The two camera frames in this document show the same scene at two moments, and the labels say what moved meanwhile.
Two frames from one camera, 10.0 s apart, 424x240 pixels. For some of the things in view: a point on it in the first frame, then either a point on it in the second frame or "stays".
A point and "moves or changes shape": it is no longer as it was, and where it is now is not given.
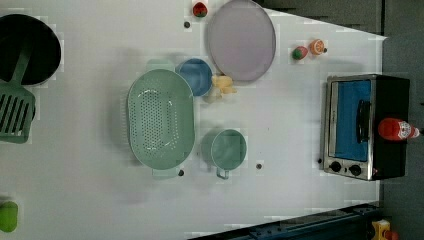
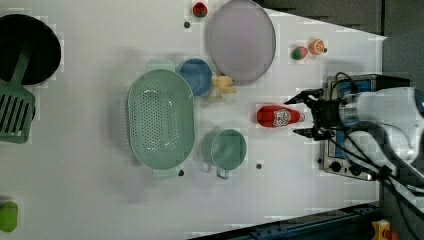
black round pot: x=19 y=32 stays
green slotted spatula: x=17 y=103 stays
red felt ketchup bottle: x=394 y=129 moves or changes shape
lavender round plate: x=241 y=40 stays
